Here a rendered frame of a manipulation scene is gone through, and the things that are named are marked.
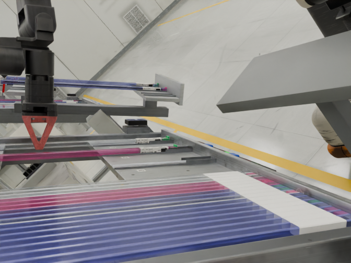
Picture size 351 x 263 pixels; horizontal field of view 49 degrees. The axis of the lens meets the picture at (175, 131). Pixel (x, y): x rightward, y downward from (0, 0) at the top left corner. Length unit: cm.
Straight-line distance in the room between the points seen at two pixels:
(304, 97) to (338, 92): 10
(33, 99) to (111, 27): 780
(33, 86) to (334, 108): 77
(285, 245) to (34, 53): 63
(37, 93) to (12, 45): 10
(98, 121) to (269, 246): 97
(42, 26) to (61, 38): 759
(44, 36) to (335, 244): 65
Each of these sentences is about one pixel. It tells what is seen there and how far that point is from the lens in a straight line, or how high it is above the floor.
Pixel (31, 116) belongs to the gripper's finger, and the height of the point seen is 99.
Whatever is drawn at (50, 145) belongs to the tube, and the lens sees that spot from 87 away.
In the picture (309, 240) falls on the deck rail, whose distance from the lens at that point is 38.
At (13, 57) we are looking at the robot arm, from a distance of 82.
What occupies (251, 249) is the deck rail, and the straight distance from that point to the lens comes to 35.
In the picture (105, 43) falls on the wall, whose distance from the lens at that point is 854.
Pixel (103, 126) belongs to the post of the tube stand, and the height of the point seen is 78.
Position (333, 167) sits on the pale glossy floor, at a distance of 171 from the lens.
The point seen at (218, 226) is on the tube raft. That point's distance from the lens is 39.
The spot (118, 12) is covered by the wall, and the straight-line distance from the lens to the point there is 867.
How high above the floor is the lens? 106
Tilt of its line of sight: 20 degrees down
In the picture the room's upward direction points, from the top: 42 degrees counter-clockwise
